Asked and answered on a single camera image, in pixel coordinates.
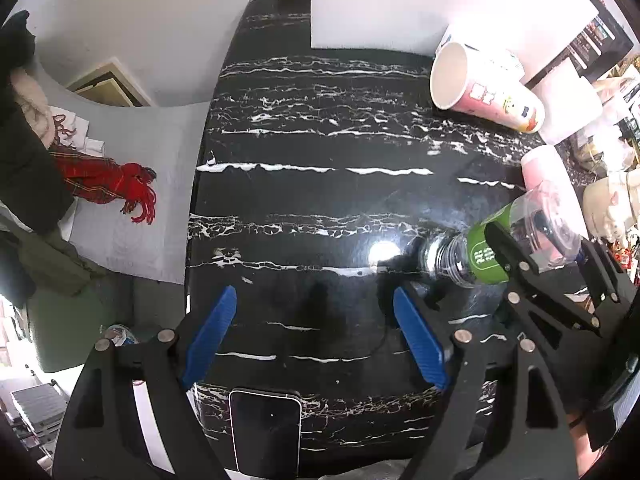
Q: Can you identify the clear plastic cup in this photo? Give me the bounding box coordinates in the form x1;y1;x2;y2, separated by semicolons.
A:
510;182;585;273

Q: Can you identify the green label plastic bottle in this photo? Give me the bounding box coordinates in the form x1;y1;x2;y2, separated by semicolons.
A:
407;202;538;291

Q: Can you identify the wooden picture frame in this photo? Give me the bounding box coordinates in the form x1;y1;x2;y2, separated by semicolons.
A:
65;57;152;108

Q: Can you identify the person's right forearm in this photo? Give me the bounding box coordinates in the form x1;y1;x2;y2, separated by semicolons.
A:
567;417;603;478

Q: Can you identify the red plaid scarf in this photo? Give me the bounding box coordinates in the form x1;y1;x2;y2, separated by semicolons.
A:
49;142;158;225

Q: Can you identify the white printed cloth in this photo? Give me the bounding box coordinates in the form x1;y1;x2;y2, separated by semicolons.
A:
47;105;106;157

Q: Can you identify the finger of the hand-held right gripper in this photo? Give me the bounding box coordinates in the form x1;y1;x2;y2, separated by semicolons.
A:
483;220;602;335
581;239;630;312

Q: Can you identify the olive green cloth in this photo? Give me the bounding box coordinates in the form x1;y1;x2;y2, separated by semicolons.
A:
0;200;108;373

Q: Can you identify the white foam board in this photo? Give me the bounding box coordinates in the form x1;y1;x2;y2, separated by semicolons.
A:
310;0;601;86

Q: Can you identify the printed pink paper cup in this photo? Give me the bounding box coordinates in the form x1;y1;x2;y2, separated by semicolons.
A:
429;40;546;135

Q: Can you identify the beige cloth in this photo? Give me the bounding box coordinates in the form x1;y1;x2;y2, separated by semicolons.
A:
9;67;57;150

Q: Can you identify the black smartphone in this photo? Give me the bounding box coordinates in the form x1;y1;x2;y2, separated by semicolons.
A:
228;387;302;478

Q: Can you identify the metal wire rack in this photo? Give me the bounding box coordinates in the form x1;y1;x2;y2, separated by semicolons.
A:
10;380;71;448

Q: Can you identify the dark printed menu board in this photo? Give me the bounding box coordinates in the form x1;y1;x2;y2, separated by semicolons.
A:
522;0;635;88

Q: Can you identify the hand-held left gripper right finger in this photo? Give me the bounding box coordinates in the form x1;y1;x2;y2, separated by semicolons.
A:
392;287;581;480

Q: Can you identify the black jacket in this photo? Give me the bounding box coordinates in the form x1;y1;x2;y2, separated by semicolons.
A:
0;10;76;235

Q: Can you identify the cream ceramic figurine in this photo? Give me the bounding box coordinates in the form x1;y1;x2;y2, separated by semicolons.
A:
581;170;640;242

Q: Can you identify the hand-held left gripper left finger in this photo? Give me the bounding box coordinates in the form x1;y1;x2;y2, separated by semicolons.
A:
52;285;238;480

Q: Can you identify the blue white can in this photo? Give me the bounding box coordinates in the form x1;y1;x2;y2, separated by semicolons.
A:
102;324;141;348

